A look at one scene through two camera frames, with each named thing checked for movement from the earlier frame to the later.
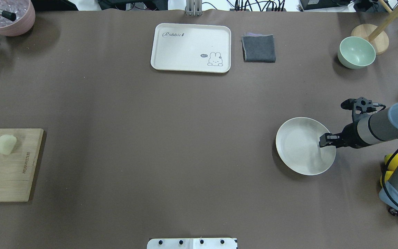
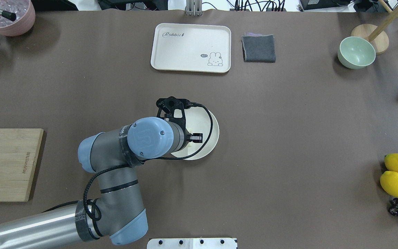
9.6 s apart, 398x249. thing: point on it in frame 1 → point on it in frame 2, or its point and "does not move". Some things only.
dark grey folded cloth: (258, 47) does not move
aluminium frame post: (194, 8) does not move
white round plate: (297, 147) → (197, 118)
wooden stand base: (380, 42) does not move
